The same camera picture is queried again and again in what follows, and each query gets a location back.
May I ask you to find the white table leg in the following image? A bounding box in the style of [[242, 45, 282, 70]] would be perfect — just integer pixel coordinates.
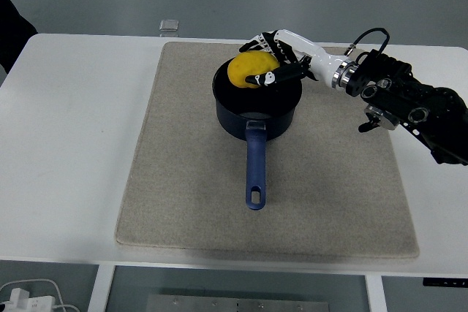
[[365, 274, 389, 312], [87, 264, 116, 312]]

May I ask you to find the yellow potato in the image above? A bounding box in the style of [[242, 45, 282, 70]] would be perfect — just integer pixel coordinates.
[[227, 51, 281, 88]]

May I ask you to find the beige felt mat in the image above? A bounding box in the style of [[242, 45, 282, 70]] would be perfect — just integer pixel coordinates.
[[115, 41, 420, 262]]

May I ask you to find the white power cable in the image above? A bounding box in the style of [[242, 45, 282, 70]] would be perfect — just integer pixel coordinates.
[[0, 278, 80, 312]]

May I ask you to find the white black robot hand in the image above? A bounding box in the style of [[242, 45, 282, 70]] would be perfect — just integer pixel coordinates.
[[239, 28, 351, 91]]

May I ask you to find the blue pot with handle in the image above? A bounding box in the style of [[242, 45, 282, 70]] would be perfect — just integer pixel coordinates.
[[211, 53, 303, 211]]

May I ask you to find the black table control panel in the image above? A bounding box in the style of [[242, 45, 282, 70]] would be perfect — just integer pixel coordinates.
[[422, 277, 468, 287]]

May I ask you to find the white power strip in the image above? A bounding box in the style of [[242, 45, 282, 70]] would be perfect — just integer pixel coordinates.
[[1, 288, 56, 312]]

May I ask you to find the small clear plastic box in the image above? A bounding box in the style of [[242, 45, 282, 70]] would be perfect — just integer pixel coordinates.
[[159, 18, 180, 32]]

